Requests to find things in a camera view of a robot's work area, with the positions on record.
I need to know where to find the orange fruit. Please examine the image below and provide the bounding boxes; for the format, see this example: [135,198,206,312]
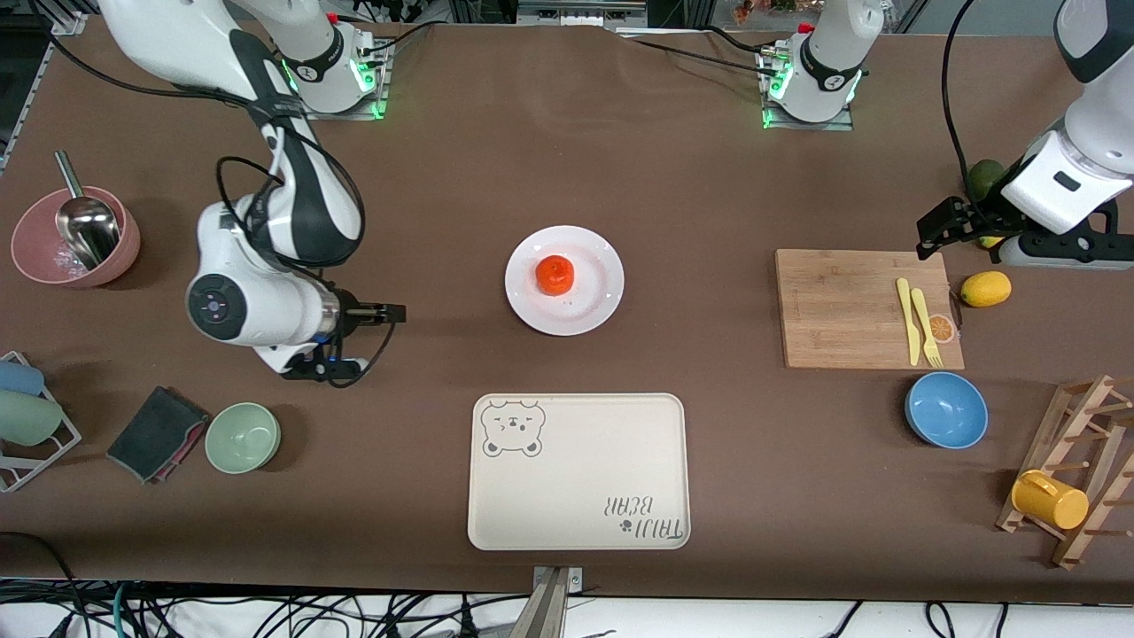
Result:
[535,255,577,296]

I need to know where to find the white round plate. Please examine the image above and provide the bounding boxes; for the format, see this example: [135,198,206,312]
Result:
[505,225,625,337]

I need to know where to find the dark green avocado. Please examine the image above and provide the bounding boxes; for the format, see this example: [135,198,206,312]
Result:
[966,159,1007,203]

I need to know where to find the yellow plastic fork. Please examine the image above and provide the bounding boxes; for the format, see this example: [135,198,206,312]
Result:
[911,288,944,369]

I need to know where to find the yellow plastic knife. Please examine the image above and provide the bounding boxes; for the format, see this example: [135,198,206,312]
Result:
[896,277,922,367]

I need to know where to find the bamboo cutting board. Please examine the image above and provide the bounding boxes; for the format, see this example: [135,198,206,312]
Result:
[775,249,965,370]

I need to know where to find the pale green bowl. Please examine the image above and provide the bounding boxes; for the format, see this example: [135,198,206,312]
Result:
[205,402,282,475]

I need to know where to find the blue bowl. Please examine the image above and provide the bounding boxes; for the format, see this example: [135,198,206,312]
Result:
[905,371,990,450]

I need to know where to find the pink folded cloth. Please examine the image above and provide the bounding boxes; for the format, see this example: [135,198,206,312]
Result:
[155,416,212,485]

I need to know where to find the wooden mug rack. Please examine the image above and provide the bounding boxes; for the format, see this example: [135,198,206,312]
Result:
[995,374,1134,570]

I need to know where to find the dark grey folded cloth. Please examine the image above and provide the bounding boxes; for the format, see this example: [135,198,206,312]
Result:
[106,385,211,485]

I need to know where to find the pink bowl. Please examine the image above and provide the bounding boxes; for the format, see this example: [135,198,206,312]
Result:
[11,185,142,289]

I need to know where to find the cream bear print tray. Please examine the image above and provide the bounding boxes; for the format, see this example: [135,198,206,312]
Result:
[467,393,691,552]

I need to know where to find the steel scoop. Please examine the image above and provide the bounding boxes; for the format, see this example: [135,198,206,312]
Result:
[53,151,122,271]

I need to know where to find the yellow mug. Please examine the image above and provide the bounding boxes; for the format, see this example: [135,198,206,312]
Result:
[1011,470,1090,531]

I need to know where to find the light blue cup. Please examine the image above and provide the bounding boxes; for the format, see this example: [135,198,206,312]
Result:
[0,360,45,398]

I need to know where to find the pale green cup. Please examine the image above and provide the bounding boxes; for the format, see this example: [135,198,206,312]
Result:
[0,390,65,447]

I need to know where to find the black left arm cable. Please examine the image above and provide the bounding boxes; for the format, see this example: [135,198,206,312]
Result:
[941,0,986,201]

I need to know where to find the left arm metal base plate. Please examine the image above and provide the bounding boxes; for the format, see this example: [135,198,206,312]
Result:
[760,44,856,132]

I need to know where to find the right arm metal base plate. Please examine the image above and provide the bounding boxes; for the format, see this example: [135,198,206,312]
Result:
[294,40,391,121]

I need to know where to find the black base power cable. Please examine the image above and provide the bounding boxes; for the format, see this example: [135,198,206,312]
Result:
[350,16,439,67]
[611,27,782,82]

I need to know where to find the black cable bundle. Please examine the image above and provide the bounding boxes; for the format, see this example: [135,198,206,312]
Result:
[0,530,1134,638]

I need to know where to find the white wire cup rack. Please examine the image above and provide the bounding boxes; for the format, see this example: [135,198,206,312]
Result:
[0,351,83,494]

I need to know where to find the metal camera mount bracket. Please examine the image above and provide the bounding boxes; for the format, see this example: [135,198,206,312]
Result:
[530,565,584,638]

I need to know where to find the aluminium frame profile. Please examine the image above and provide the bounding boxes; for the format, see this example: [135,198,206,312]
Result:
[35,0,89,36]

